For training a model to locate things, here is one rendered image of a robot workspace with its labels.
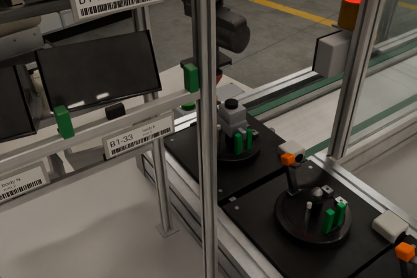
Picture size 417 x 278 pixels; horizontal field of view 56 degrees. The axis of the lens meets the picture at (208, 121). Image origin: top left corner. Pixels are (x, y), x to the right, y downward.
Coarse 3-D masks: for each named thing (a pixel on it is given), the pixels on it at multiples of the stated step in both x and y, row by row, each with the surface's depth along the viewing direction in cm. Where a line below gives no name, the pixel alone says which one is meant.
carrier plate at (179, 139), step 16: (192, 128) 97; (256, 128) 96; (176, 144) 92; (192, 144) 92; (272, 144) 91; (192, 160) 87; (256, 160) 87; (272, 160) 87; (192, 176) 84; (224, 176) 83; (240, 176) 83; (256, 176) 83; (272, 176) 84; (224, 192) 79; (240, 192) 80
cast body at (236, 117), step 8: (224, 104) 84; (232, 104) 82; (240, 104) 84; (224, 112) 83; (232, 112) 82; (240, 112) 83; (224, 120) 84; (232, 120) 83; (240, 120) 84; (224, 128) 86; (232, 128) 83; (240, 128) 84; (232, 136) 84
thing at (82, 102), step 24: (48, 48) 42; (72, 48) 43; (96, 48) 44; (120, 48) 45; (144, 48) 46; (48, 72) 43; (72, 72) 44; (96, 72) 45; (120, 72) 46; (144, 72) 47; (48, 96) 43; (72, 96) 44; (96, 96) 45; (120, 96) 46
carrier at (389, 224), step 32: (256, 192) 79; (288, 192) 75; (320, 192) 68; (352, 192) 78; (256, 224) 73; (288, 224) 70; (320, 224) 70; (352, 224) 72; (384, 224) 70; (288, 256) 67; (320, 256) 67; (352, 256) 67
